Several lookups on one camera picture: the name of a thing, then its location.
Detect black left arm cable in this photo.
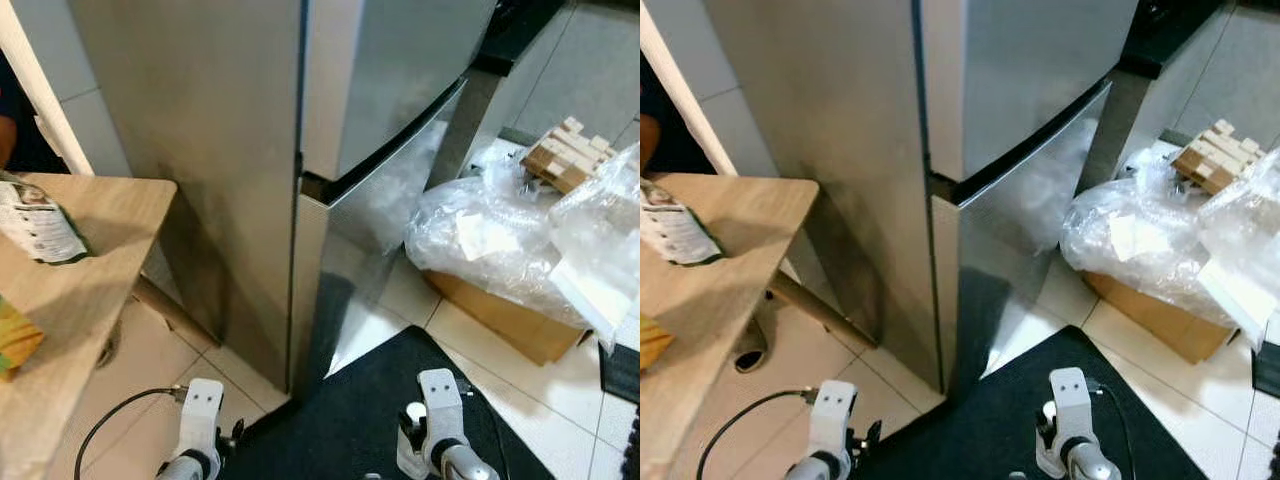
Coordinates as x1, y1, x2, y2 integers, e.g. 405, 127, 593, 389
75, 387, 191, 480
697, 388, 821, 480

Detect clear crumpled plastic bag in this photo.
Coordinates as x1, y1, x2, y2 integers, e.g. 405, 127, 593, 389
405, 150, 591, 323
1195, 145, 1280, 351
1060, 150, 1241, 326
550, 145, 641, 351

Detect small black mat tile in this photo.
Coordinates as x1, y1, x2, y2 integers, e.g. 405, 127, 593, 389
1250, 340, 1280, 399
598, 345, 641, 403

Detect person in dark clothes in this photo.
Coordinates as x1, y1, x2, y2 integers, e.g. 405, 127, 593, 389
0, 50, 23, 171
640, 55, 693, 176

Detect black countertop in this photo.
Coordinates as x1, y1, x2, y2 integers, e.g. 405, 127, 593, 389
1120, 0, 1241, 79
470, 0, 579, 76

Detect silver fridge body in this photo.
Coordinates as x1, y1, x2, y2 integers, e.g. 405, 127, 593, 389
65, 0, 311, 396
700, 0, 946, 393

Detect large black floor mat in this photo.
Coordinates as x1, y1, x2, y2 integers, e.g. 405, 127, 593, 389
850, 325, 1211, 480
215, 325, 561, 480

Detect small white cap bottle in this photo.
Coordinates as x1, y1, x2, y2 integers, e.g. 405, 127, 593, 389
1035, 400, 1063, 479
398, 400, 433, 479

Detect large brown cardboard box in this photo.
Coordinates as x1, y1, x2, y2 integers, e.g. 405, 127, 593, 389
425, 270, 591, 366
1080, 270, 1236, 366

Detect white door frame post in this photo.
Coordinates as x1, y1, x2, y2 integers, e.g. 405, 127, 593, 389
640, 0, 736, 177
0, 0, 96, 177

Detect light wooden table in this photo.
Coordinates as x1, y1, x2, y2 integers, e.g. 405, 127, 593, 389
0, 172, 219, 480
640, 172, 881, 480

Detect cardboard box white foam blocks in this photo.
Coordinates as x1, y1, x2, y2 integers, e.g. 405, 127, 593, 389
520, 117, 618, 196
1172, 117, 1263, 196

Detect black interlocking foam mat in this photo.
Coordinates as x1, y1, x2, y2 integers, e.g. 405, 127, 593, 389
622, 415, 641, 480

